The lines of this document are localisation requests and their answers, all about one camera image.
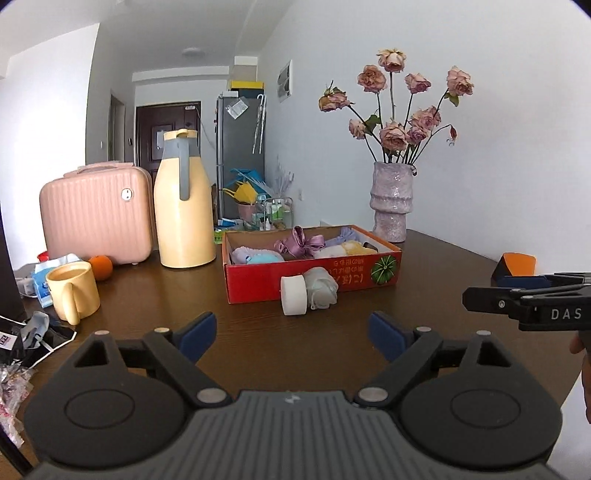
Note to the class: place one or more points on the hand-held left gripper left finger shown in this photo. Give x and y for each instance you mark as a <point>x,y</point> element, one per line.
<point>198,334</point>

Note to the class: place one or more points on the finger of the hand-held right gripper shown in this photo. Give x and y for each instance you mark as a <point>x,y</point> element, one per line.
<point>519,282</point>
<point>489,297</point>

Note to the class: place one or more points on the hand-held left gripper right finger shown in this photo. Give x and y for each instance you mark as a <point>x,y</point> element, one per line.
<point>388,334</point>

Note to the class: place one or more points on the red cardboard box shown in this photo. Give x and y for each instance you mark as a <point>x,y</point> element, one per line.
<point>258,281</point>

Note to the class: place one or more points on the yellow plush toy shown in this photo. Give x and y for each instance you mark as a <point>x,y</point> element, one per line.
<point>348,249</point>

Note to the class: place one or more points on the blue plush toy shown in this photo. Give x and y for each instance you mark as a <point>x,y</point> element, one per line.
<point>265,258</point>

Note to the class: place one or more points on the purple satin pouch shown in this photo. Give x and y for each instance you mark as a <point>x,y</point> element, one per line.
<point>298,242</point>

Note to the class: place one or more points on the person's right hand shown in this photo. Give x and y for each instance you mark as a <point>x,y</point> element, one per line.
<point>586,369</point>

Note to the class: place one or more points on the orange black folded pouch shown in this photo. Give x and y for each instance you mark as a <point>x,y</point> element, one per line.
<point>519,263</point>

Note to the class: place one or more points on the grey-green cloth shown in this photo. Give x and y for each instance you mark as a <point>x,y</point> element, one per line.
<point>321,288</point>

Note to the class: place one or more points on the green printed box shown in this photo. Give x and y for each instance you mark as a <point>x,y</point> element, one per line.
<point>218,237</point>

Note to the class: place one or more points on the white roll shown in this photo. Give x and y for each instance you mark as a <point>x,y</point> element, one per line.
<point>293,295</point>

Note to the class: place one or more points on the yellow thermos jug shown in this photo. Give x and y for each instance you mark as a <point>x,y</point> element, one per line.
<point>184,230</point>

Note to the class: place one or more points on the orange fruit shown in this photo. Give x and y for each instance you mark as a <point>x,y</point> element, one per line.
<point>101,267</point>

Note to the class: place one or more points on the yellow mug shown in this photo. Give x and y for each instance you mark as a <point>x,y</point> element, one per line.
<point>76,290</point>

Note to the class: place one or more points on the pink plastic bucket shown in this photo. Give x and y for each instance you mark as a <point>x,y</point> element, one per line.
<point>246,212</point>

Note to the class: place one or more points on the pink ceramic vase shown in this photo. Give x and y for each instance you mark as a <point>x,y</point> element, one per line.
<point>392,203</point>

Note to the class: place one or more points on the metal rack cart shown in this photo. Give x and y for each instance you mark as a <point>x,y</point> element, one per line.
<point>274,214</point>

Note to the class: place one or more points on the black flat packet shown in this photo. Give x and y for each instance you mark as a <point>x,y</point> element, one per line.
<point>55,339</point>

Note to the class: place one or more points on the blue yellow toy pile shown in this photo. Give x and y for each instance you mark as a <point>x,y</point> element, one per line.
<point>242,187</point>

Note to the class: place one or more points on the pink hard-shell suitcase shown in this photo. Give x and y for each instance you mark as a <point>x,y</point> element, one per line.
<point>92,217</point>

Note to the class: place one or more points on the white blue tissue pack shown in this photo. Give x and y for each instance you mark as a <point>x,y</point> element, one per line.
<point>41,288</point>

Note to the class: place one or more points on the pale dried grass bunch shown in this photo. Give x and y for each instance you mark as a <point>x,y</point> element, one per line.
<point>282,177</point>

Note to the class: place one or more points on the dark brown entrance door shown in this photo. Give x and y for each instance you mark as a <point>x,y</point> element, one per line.
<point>147,157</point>

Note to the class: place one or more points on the dried pink roses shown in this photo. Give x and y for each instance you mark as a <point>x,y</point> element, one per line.
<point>392,134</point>

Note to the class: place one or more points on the grey refrigerator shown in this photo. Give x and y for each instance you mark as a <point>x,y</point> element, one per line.
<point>238,147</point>

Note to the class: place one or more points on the pink plastic wrappers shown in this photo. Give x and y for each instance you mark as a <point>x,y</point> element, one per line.
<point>14,392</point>

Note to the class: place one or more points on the white paper notice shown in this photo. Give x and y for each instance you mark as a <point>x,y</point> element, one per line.
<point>160,137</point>

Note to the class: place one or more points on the clear umbrella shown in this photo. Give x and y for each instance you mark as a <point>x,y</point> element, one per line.
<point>258,124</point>

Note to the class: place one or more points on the glass interior door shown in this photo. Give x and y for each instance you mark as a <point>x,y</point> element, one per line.
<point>117,129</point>

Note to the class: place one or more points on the clear plastic bag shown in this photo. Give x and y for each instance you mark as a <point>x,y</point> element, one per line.
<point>237,110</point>

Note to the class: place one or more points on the yellow box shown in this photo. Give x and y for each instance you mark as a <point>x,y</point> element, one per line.
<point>247,85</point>

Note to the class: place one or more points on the round ceiling lamp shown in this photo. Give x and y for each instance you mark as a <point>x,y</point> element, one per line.
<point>194,52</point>

